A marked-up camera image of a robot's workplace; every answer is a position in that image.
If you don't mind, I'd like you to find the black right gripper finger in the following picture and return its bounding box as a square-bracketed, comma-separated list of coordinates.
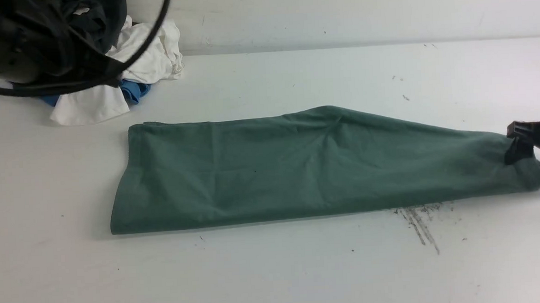
[504, 121, 540, 165]

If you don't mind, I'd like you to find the blue crumpled garment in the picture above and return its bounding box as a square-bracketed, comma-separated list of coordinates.
[39, 80, 152, 107]

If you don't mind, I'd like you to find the white crumpled garment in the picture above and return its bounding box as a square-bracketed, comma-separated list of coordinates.
[50, 18, 184, 126]

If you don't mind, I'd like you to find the green long-sleeve shirt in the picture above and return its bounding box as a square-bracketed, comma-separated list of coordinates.
[110, 106, 540, 235]

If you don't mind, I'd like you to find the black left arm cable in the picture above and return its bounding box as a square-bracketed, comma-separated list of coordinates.
[0, 0, 177, 99]

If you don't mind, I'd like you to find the black crumpled garment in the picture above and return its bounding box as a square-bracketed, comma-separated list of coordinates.
[13, 0, 127, 89]

